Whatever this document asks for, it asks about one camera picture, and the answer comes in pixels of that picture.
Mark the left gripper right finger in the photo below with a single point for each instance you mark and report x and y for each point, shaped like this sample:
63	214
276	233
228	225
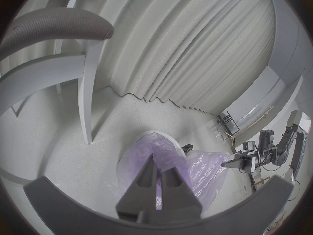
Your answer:
181	199

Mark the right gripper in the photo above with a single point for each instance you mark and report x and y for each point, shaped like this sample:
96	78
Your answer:
248	164

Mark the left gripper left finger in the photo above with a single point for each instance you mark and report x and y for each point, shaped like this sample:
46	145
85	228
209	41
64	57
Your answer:
137	199

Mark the purple plastic bag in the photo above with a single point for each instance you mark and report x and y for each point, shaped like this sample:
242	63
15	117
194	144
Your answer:
171	155

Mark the black plastic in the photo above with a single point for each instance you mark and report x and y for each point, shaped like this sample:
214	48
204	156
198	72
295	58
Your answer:
187	147

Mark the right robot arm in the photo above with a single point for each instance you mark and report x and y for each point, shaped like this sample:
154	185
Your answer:
265	141

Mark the white trash bin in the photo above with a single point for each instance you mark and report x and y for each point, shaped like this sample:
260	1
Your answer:
159	132

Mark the white curtain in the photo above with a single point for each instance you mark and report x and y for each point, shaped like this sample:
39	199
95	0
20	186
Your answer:
183	45

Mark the grey padded white chair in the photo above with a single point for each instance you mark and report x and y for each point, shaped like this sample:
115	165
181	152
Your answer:
61	23

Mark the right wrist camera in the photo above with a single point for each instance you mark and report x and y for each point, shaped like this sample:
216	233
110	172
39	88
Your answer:
249	147

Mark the black metal frame stand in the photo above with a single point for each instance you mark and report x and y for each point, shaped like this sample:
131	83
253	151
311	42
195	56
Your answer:
222	121

